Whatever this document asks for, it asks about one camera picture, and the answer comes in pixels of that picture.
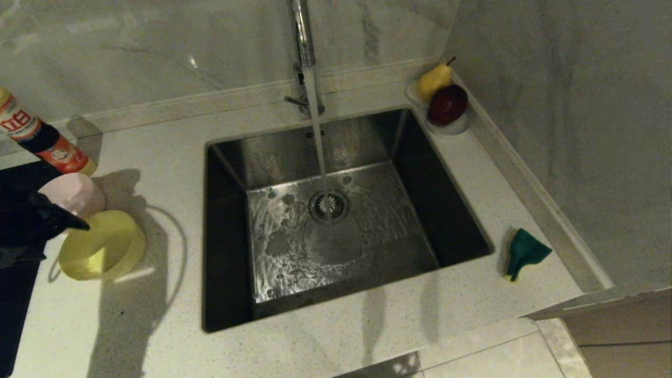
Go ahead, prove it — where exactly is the stainless steel sink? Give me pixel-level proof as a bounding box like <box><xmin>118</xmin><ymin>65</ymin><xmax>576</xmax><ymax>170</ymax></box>
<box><xmin>202</xmin><ymin>107</ymin><xmax>495</xmax><ymax>334</ymax></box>

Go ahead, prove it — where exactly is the white fruit dish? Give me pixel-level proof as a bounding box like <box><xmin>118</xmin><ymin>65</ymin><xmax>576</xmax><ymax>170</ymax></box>
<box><xmin>405</xmin><ymin>81</ymin><xmax>471</xmax><ymax>138</ymax></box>

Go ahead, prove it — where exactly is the green sponge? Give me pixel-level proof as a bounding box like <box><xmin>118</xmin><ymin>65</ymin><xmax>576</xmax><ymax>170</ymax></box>
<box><xmin>504</xmin><ymin>228</ymin><xmax>553</xmax><ymax>283</ymax></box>

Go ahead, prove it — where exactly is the yellow bowl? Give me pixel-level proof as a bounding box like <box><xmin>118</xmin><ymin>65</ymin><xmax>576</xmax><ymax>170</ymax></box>
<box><xmin>58</xmin><ymin>210</ymin><xmax>146</xmax><ymax>281</ymax></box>

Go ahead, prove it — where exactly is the dark red apple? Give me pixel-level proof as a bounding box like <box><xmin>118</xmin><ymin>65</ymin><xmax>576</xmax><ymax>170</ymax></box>
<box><xmin>428</xmin><ymin>84</ymin><xmax>469</xmax><ymax>127</ymax></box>

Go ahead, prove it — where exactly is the round metal sink drain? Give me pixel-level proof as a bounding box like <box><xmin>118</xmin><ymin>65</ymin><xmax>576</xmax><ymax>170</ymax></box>
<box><xmin>309</xmin><ymin>189</ymin><xmax>350</xmax><ymax>225</ymax></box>

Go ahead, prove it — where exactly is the yellow pear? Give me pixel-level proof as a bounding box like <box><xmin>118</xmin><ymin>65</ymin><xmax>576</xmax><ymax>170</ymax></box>
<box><xmin>417</xmin><ymin>57</ymin><xmax>456</xmax><ymax>102</ymax></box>

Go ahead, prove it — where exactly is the pink bowl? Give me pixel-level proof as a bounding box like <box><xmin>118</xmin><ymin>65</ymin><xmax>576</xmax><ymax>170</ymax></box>
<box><xmin>39</xmin><ymin>172</ymin><xmax>107</xmax><ymax>220</ymax></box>

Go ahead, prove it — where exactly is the beige wooden cabinet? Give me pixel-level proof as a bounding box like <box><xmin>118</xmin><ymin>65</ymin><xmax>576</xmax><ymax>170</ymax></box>
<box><xmin>525</xmin><ymin>288</ymin><xmax>672</xmax><ymax>378</ymax></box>

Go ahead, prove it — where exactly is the chrome faucet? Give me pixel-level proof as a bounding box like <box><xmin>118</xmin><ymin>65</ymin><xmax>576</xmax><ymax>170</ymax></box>
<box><xmin>283</xmin><ymin>0</ymin><xmax>326</xmax><ymax>118</ymax></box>

